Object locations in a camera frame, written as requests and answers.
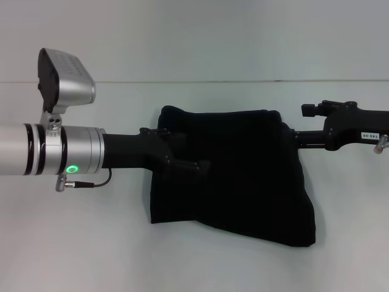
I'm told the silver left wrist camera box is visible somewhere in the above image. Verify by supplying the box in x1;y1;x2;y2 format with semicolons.
37;47;97;126

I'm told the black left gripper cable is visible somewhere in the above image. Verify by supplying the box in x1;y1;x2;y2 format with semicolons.
54;168;113;193

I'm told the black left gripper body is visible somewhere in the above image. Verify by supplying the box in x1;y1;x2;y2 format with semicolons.
102;127;176;178

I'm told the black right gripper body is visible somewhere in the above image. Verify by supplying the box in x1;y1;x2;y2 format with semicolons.
323;101;389;152

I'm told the black shirt with FREE print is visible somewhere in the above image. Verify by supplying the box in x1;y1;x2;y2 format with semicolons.
150;105;317;248

